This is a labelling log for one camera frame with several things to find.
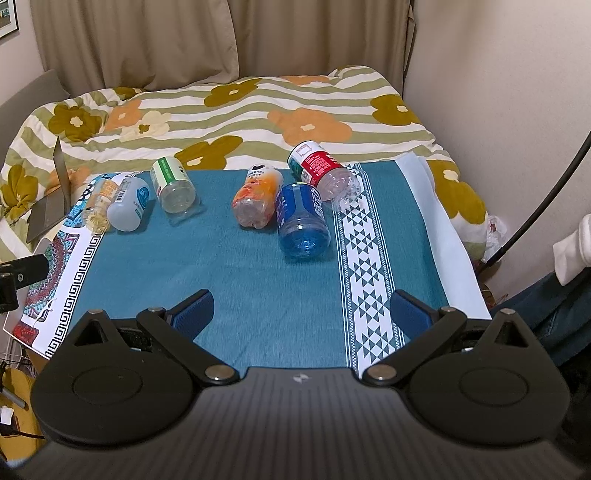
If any open grey laptop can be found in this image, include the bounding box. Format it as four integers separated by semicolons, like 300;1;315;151
26;139;71;244

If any amber clear plastic jar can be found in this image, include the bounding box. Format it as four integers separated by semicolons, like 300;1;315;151
83;178;118;234

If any teal patterned table cloth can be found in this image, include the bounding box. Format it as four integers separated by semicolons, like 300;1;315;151
5;153;488;371

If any pale blue plastic bottle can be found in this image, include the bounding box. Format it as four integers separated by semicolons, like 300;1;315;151
107;176;150;232

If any orange label plastic bottle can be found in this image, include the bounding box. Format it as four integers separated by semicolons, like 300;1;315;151
231;164;283;229

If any grey sofa backrest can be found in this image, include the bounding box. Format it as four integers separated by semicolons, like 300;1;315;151
0;70;70;164

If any red label clear bottle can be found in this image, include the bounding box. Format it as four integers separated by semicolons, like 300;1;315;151
287;140;361;203

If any floral striped duvet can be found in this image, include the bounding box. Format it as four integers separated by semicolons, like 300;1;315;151
1;66;488;261

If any beige curtain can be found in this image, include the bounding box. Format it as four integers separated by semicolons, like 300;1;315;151
30;0;415;95

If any black cable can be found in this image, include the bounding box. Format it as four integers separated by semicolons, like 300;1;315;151
476;131;591;270

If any framed wall picture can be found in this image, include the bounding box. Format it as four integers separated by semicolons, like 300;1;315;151
0;0;19;39

